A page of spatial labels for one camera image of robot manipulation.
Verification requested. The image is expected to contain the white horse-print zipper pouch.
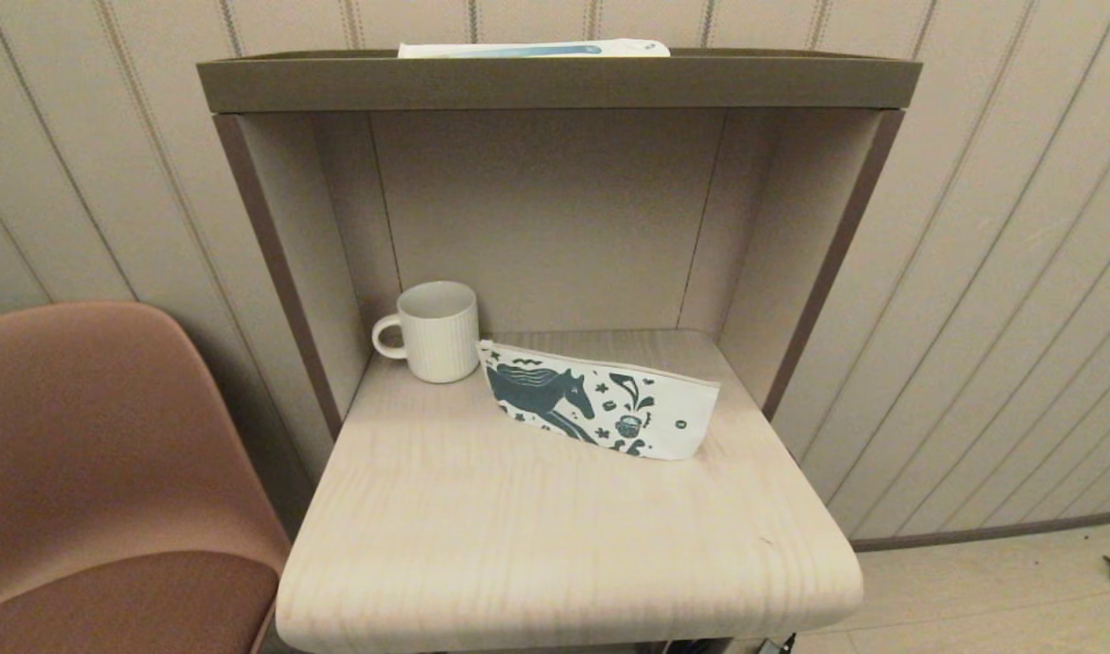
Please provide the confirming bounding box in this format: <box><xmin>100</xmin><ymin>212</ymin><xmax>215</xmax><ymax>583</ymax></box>
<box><xmin>476</xmin><ymin>339</ymin><xmax>721</xmax><ymax>461</ymax></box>

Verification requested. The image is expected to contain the white ribbed ceramic mug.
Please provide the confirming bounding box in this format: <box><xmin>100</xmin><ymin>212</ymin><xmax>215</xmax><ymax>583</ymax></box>
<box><xmin>372</xmin><ymin>281</ymin><xmax>481</xmax><ymax>384</ymax></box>

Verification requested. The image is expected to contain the beige wooden shelf table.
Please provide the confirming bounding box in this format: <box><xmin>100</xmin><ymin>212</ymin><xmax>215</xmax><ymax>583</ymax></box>
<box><xmin>196</xmin><ymin>47</ymin><xmax>924</xmax><ymax>654</ymax></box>

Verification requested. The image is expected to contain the white blue toothpaste box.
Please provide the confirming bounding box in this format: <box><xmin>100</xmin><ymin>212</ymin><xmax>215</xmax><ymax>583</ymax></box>
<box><xmin>397</xmin><ymin>38</ymin><xmax>672</xmax><ymax>59</ymax></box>

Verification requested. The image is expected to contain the brown wall baseboard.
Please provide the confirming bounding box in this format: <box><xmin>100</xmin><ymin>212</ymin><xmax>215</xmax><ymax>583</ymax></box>
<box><xmin>850</xmin><ymin>509</ymin><xmax>1110</xmax><ymax>553</ymax></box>

